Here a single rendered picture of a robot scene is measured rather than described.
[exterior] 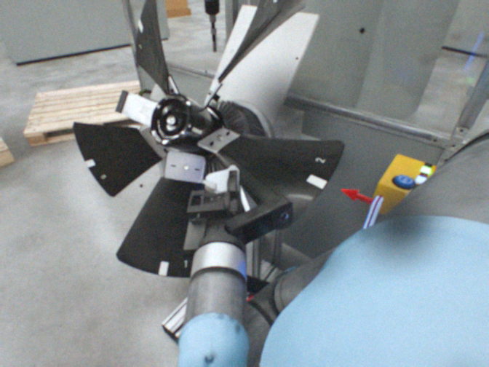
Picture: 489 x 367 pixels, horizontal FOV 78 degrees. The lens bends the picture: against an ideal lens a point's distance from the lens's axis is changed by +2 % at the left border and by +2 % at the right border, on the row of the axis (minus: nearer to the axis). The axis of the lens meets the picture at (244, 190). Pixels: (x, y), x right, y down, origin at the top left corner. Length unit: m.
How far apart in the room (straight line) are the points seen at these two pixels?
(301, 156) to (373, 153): 0.76
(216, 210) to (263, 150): 0.21
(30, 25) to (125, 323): 4.97
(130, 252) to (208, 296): 0.42
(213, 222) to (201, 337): 0.19
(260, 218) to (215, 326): 0.18
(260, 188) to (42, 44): 5.64
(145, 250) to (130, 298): 1.14
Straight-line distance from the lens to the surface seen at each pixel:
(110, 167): 0.91
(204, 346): 0.34
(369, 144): 1.33
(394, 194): 0.81
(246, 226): 0.45
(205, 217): 0.47
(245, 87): 0.96
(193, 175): 0.72
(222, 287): 0.37
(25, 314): 2.08
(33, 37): 6.02
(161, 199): 0.71
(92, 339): 1.83
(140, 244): 0.75
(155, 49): 0.85
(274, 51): 0.97
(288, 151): 0.62
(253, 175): 0.58
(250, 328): 0.46
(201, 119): 0.68
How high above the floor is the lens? 1.53
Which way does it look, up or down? 40 degrees down
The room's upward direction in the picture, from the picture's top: straight up
